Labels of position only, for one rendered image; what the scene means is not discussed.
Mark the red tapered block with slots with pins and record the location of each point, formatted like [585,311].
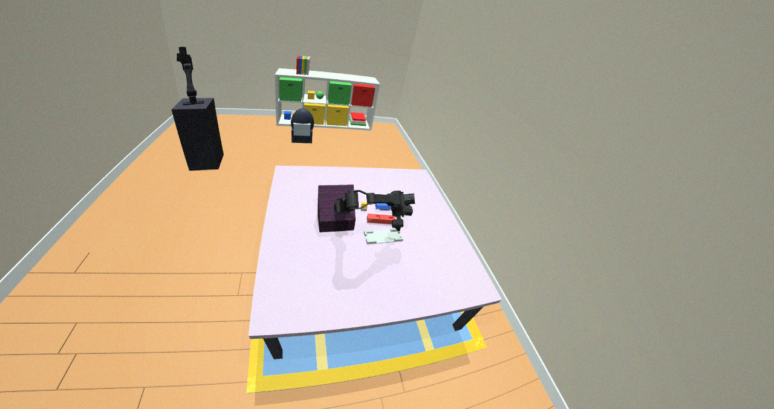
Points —
[380,219]

